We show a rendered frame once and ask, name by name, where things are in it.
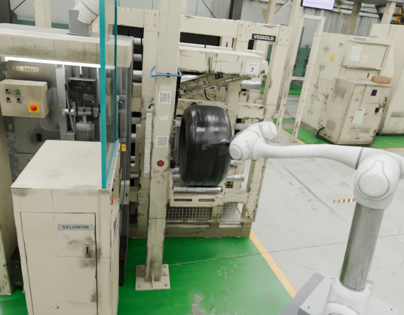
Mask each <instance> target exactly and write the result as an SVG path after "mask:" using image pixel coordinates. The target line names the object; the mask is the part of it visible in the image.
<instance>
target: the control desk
mask: <svg viewBox="0 0 404 315"><path fill-rule="evenodd" d="M119 165H120V143H116V147H115V150H114V156H113V161H112V165H111V170H110V173H109V178H108V183H107V187H106V189H102V188H101V186H102V182H101V142H85V141H57V140H46V142H45V143H44V144H43V145H42V146H41V148H40V149H39V151H38V152H37V153H36V154H35V156H34V157H33V158H32V160H31V161H30V162H29V164H28V165H27V166H26V167H25V168H24V170H23V171H22V173H21V174H20V175H19V177H18V178H17V179H16V180H15V182H14V183H13V185H12V186H11V187H10V189H11V197H12V202H13V211H14V220H15V225H16V233H17V238H18V247H19V255H20V260H21V269H22V274H23V283H24V291H25V296H26V304H27V309H28V315H117V312H118V299H119Z"/></svg>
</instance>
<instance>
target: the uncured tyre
mask: <svg viewBox="0 0 404 315"><path fill-rule="evenodd" d="M231 137H232V128H231V121H230V117H229V115H228V114H227V113H226V111H225V110H224V109H223V108H222V107H218V106H206V105H196V104H194V105H191V106H189V107H188V108H186V109H185V110H184V112H183V116H182V120H181V126H180V131H179V171H180V176H181V179H182V180H183V181H184V182H185V183H186V184H188V185H190V186H217V185H219V184H220V183H221V182H222V181H223V180H224V179H225V178H226V176H227V174H228V171H229V168H230V162H231V155H229V154H226V155H224V156H220V157H219V152H220V151H222V150H225V149H229V147H223V146H214V147H212V148H209V149H207V150H204V151H202V145H205V144H207V143H208V141H210V140H215V139H223V138H225V139H226V140H229V139H230V138H231Z"/></svg>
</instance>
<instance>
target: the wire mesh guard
mask: <svg viewBox="0 0 404 315"><path fill-rule="evenodd" d="M260 160H265V162H258V163H264V167H263V172H260V170H259V172H254V173H258V175H255V176H262V177H261V178H257V179H261V181H260V188H259V190H256V189H255V190H253V188H252V190H248V192H249V191H258V197H257V201H256V204H237V203H236V204H235V205H249V206H250V205H252V206H253V205H256V207H255V210H230V209H229V210H227V211H235V212H236V211H238V212H239V211H241V212H242V211H255V213H254V216H253V217H254V219H253V221H250V219H251V218H247V217H246V218H244V217H243V218H241V217H240V218H238V217H237V218H235V217H234V218H209V217H208V218H206V216H205V218H196V217H195V218H193V215H192V218H186V217H185V218H183V215H182V218H176V217H175V218H169V217H168V218H166V223H212V222H255V219H256V213H257V209H258V204H259V200H260V194H261V188H262V185H263V180H264V176H265V170H266V165H267V161H268V157H266V158H265V159H260ZM258 163H257V164H258ZM256 167H257V166H256ZM255 170H257V169H255ZM259 173H262V175H259ZM231 175H241V176H242V175H244V174H239V173H238V174H231ZM233 178H245V177H233ZM223 190H229V191H230V190H232V192H222V193H225V194H226V193H228V195H229V193H238V194H239V193H241V192H233V189H223ZM241 195H242V193H241ZM231 196H232V194H231ZM244 196H245V195H244ZM247 196H249V195H247ZM250 196H252V195H250ZM254 196H255V195H254ZM234 197H235V195H234ZM237 197H238V196H237ZM241 197H242V196H241ZM247 199H248V198H247ZM250 199H251V198H250ZM253 200H254V198H253ZM222 202H230V203H231V202H233V204H234V202H242V201H241V200H240V201H238V200H237V201H225V200H224V201H222ZM191 208H196V209H197V208H233V207H230V206H229V207H227V205H226V207H207V206H206V207H204V206H203V207H197V206H196V207H194V206H193V207H191ZM167 210H181V209H180V207H179V209H167ZM167 213H172V217H173V213H179V214H180V213H189V214H190V213H199V214H200V213H209V215H210V213H212V215H213V213H222V214H223V213H225V214H226V213H228V215H229V213H230V212H220V211H219V212H167ZM237 216H239V215H237ZM240 216H242V215H240ZM244 216H245V214H244ZM247 216H248V214H247ZM250 216H251V214H250Z"/></svg>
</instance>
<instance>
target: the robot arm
mask: <svg viewBox="0 0 404 315"><path fill-rule="evenodd" d="M276 134H277V131H276V126H275V125H274V124H273V123H272V122H271V121H263V122H259V123H256V124H254V125H252V126H250V127H248V128H247V129H245V130H243V131H240V132H238V133H236V135H234V136H232V137H231V138H230V139H229V140H226V139H225V138H223V139H215V140H210V141H208V143H207V144H205V145H202V151H204V150H207V149H209V148H212V147H214V146H223V147H228V148H229V149H225V150H222V151H220V152H219V157H220V156H224V155H226V154H229V155H231V157H232V158H233V159H235V160H237V161H244V160H248V159H258V158H260V157H264V158H277V159H284V158H326V159H331V160H334V161H337V162H339V163H342V164H344V165H346V166H348V167H351V168H353V169H356V173H355V179H354V188H353V196H354V198H355V201H356V205H355V210H354V213H353V219H352V222H351V228H350V233H349V236H348V242H347V245H346V251H345V256H344V259H343V264H342V265H341V266H340V269H339V271H338V274H337V277H335V278H333V280H332V282H331V285H330V289H329V292H328V296H327V299H326V303H325V307H324V315H367V312H368V307H369V302H370V298H371V295H372V292H373V288H374V286H375V273H374V271H373V268H372V267H371V262H372V259H373V254H374V251H375V246H376V242H377V239H378V234H379V231H380V226H381V222H382V219H383V215H384V212H385V208H387V207H388V206H389V205H390V204H391V202H392V199H393V197H394V195H395V191H396V189H397V187H398V181H399V180H402V179H404V157H401V156H399V155H397V154H395V153H392V152H388V151H383V150H379V149H373V148H367V147H353V146H338V145H331V144H308V145H297V146H270V145H268V144H266V142H268V141H270V140H272V139H273V138H274V137H275V136H276ZM224 144H225V145H224Z"/></svg>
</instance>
